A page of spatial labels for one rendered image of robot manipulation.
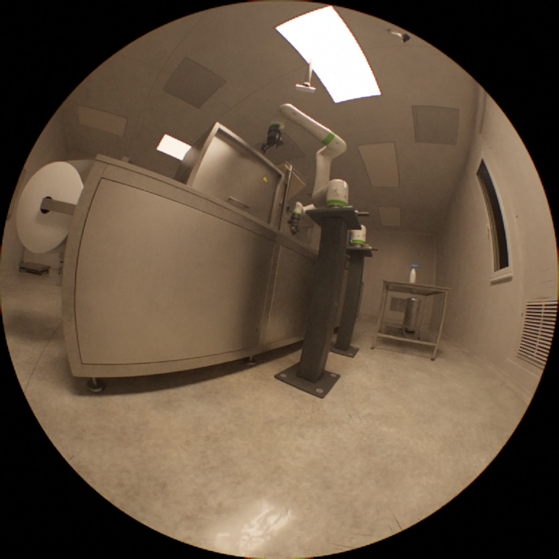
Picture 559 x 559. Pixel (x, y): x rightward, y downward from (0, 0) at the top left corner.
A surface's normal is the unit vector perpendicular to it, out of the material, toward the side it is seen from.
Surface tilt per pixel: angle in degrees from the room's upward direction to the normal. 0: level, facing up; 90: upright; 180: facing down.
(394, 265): 90
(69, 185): 90
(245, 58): 180
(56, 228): 90
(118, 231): 90
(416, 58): 180
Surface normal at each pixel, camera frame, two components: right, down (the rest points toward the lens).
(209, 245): 0.79, 0.11
